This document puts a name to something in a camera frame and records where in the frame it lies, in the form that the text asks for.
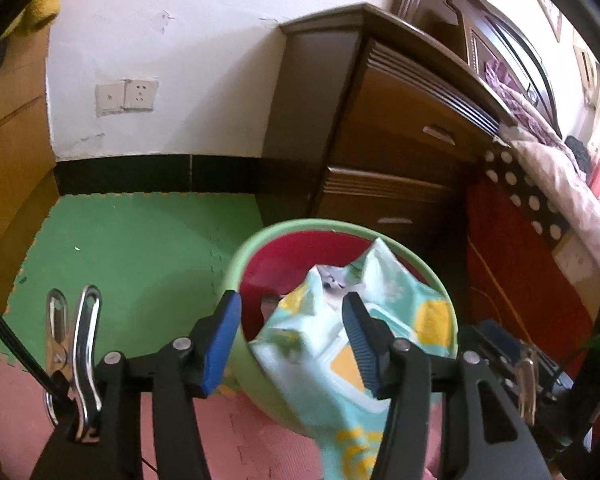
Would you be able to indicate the green foam mat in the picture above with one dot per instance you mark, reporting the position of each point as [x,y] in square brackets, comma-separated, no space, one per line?
[130,250]

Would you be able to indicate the pink foam mat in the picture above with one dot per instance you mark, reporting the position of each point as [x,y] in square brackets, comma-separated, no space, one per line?
[20,410]

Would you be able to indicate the polka dot cloth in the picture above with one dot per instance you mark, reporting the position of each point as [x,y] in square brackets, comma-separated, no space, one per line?
[530,195]

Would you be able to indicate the dark wooden nightstand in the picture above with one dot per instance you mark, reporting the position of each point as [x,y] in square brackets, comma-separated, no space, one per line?
[380,125]

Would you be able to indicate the framed wall picture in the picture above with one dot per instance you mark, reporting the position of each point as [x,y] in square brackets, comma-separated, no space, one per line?
[547,10]

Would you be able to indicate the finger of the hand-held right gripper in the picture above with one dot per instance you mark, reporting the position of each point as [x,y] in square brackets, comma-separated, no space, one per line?
[500,332]

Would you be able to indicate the red bin with green rim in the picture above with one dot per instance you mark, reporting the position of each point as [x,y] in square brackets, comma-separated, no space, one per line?
[265,385]

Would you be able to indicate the pink floral blanket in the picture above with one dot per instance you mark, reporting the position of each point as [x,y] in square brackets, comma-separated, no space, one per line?
[550,160]

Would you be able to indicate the dark wooden bed headboard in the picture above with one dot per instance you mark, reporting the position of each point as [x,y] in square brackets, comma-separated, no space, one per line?
[475,15]

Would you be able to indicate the red patterned cloth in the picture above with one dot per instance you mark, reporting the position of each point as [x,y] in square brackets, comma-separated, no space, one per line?
[520,280]

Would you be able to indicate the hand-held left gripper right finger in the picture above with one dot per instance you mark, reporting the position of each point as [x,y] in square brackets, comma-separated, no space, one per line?
[362,347]

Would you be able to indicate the metal clip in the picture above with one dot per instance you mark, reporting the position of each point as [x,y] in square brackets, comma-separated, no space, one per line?
[82,340]

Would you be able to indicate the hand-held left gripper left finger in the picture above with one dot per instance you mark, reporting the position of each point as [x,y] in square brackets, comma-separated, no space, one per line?
[222,342]

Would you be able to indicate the teal yellow wet wipes pack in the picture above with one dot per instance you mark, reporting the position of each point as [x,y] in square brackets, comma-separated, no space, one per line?
[305,350]

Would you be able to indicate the yellow knitted garment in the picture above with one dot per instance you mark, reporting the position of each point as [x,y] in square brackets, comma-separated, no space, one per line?
[37,10]

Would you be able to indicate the light wooden cabinet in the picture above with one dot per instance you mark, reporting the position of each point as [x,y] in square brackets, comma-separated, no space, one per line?
[10,160]

